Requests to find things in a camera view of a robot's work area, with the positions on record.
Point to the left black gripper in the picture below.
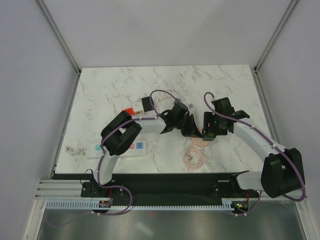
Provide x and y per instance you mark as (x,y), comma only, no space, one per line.
(191,130)

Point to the white power strip coloured sockets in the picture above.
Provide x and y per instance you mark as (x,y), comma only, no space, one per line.
(137,149)

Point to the right aluminium frame post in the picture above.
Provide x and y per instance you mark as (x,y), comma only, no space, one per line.
(275,35)

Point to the left aluminium frame post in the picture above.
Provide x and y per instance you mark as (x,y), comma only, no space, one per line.
(58,35)

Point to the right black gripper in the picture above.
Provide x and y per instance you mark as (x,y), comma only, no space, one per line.
(208,116)

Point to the green cube plug adapter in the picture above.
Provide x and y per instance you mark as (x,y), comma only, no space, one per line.
(208,137)

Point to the aluminium frame post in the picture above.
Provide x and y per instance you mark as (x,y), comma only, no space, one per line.
(58,35)
(275,35)

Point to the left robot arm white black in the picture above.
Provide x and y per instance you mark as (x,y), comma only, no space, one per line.
(122,131)

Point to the aluminium rail bar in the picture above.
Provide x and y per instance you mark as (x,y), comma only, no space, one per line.
(59,189)

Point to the grey slotted cable duct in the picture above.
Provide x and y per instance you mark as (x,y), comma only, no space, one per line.
(99,205)

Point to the white cube plug tiger print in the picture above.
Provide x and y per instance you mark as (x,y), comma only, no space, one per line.
(138,108)

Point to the pink round disc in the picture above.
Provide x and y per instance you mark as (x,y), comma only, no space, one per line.
(199,142)

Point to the red cube plug adapter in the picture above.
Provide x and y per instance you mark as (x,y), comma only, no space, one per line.
(129,111)

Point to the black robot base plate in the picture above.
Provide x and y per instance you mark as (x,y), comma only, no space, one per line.
(168,188)

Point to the black cube plug adapter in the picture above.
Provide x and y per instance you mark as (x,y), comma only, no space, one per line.
(147,104)

